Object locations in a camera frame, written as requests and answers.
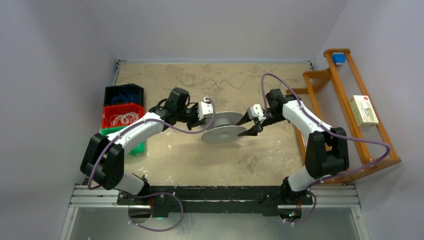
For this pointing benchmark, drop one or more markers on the red bin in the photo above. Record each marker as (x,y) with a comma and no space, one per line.
(121,115)

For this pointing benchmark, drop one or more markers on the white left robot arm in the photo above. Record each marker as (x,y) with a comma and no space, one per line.
(103,161)

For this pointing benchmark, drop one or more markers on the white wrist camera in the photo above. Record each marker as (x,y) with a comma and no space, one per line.
(204,108)
(255,112)

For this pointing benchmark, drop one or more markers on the blue block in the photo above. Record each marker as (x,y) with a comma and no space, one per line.
(338,58)

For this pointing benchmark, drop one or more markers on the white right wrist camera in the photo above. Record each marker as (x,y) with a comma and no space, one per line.
(255,112)

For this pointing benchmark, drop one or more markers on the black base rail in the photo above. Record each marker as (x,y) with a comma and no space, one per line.
(267,200)

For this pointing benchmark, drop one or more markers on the white perforated spool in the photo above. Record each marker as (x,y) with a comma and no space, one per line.
(223,128)

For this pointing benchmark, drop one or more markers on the white cardboard box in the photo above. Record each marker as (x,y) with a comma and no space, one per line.
(363,111)

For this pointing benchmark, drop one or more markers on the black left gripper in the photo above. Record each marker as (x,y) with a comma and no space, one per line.
(196,121)

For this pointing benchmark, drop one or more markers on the green bin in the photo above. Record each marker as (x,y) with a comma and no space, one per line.
(140,149)

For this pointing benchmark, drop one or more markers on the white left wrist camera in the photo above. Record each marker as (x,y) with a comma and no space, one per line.
(204,108)

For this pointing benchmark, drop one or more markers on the wooden rack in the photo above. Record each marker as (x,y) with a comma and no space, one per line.
(328,91)

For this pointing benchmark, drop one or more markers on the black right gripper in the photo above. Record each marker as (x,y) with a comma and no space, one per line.
(259,122)

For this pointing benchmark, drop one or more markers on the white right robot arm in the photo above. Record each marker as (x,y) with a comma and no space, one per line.
(326,147)

